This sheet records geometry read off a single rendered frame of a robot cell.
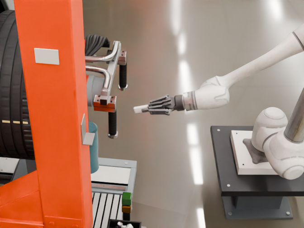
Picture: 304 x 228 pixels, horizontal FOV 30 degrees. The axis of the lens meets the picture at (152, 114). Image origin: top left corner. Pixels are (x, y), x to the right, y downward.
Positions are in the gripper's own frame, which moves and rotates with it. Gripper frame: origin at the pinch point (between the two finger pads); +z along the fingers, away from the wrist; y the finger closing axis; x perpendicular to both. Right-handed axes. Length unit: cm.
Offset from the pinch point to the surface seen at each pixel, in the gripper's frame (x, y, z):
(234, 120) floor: 85, -75, -40
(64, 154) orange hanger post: -43, 69, 14
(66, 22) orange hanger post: -92, 68, -3
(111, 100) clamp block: -27.3, 24.4, 5.4
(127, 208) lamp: 8, 52, 7
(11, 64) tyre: -53, 23, 39
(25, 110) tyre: -38, 34, 37
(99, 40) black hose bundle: -37.0, -7.5, 10.4
